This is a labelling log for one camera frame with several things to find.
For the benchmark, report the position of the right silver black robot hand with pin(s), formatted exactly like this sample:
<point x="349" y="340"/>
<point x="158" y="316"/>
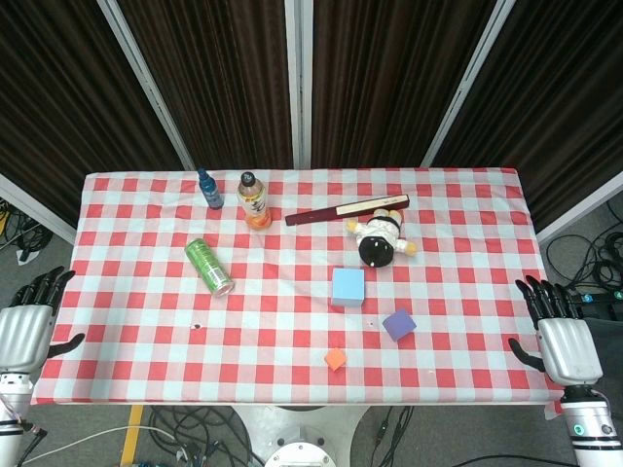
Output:
<point x="569" y="348"/>

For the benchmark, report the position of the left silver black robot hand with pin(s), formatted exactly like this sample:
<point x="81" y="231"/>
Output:
<point x="24" y="335"/>

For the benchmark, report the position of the purple cube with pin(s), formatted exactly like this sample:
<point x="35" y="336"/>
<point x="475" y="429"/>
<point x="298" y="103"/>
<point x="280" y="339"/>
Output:
<point x="399" y="325"/>

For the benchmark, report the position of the small orange cube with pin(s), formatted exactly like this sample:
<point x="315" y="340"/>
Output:
<point x="335" y="360"/>

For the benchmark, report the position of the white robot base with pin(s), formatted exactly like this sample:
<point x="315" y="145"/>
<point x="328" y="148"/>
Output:
<point x="299" y="433"/>

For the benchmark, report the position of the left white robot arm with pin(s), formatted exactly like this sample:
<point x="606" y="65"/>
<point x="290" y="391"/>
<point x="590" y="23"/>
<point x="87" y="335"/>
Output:
<point x="12" y="399"/>

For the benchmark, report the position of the green drink can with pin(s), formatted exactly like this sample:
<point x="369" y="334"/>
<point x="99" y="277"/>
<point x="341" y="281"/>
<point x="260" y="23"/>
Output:
<point x="208" y="266"/>

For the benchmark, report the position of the black white plush doll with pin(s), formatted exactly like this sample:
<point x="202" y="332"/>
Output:
<point x="377" y="243"/>

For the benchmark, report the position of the light blue cube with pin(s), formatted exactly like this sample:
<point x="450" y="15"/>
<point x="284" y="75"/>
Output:
<point x="348" y="287"/>

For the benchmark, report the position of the blue spray bottle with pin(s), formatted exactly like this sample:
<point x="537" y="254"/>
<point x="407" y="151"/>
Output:
<point x="211" y="193"/>

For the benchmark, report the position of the red white checkered tablecloth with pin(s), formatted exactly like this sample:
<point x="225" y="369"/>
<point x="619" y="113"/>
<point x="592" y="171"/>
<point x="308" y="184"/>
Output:
<point x="272" y="331"/>

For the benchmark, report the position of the orange drink bottle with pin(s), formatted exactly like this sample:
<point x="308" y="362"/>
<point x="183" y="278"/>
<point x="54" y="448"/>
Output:
<point x="254" y="204"/>

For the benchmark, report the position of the dark red folded fan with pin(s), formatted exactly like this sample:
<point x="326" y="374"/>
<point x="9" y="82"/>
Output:
<point x="321" y="213"/>

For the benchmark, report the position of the white partition frame bar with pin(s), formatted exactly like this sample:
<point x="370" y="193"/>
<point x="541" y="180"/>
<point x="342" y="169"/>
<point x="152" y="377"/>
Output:
<point x="579" y="209"/>
<point x="34" y="206"/>
<point x="467" y="82"/>
<point x="298" y="82"/>
<point x="146" y="82"/>

